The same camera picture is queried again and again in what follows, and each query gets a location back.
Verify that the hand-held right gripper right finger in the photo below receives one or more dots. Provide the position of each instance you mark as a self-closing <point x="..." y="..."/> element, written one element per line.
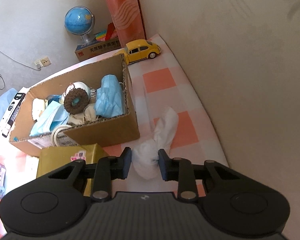
<point x="163" y="163"/>

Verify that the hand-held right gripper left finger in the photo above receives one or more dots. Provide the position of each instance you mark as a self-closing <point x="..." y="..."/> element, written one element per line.
<point x="127" y="162"/>

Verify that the white cloth bundle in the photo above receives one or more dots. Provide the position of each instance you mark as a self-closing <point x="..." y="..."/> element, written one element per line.
<point x="145" y="155"/>

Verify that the blue face mask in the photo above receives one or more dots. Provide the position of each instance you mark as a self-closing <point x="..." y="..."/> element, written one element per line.
<point x="108" y="97"/>
<point x="50" y="120"/>

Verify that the brown knitted scrunchie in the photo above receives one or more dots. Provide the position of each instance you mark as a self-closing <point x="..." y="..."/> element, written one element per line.
<point x="68" y="102"/>

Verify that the blue white plush toy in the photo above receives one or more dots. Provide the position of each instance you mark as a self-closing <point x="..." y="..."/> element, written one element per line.
<point x="81" y="86"/>

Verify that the gold cardboard box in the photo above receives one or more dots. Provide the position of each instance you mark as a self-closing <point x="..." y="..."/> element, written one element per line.
<point x="57" y="157"/>

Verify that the blue plastic item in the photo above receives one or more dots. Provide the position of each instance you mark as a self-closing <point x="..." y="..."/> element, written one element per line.
<point x="53" y="97"/>

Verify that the yellow toy car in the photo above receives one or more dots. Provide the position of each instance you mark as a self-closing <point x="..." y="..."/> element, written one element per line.
<point x="140" y="50"/>

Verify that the small printed cardboard box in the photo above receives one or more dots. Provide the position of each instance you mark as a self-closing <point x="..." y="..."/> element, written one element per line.
<point x="97" y="51"/>

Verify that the black white long box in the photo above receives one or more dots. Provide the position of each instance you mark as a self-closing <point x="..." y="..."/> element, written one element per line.
<point x="13" y="107"/>

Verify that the rainbow pop toy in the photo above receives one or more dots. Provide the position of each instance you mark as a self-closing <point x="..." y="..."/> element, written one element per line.
<point x="102" y="37"/>

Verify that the blue globe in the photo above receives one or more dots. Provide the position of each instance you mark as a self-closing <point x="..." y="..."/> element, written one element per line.
<point x="77" y="21"/>

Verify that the red patterned gift bag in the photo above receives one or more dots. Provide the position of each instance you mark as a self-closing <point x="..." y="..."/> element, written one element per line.
<point x="125" y="12"/>

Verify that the wall socket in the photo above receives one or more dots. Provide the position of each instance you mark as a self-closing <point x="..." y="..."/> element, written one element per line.
<point x="45" y="61"/>

